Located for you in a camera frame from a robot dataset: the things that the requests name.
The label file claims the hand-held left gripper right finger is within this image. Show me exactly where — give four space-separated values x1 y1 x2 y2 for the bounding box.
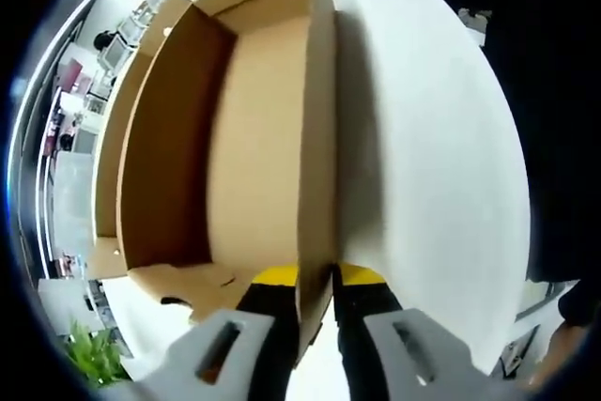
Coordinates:
331 263 495 401

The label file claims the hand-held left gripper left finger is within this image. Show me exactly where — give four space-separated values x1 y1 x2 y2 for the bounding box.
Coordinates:
140 264 302 401

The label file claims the brown cardboard shoe box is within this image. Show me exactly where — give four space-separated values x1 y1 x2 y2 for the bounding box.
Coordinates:
86 0 378 370

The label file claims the green plant in white pot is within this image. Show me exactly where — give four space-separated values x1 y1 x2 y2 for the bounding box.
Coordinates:
63 317 131 387

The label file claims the translucent white partition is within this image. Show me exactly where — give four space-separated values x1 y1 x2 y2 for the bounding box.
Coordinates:
53 150 99 254

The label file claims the person's black shirt torso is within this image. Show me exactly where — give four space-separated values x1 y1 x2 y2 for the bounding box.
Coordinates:
482 0 601 285

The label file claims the white desktop monitor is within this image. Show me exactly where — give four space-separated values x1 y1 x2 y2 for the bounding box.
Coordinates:
100 39 129 69

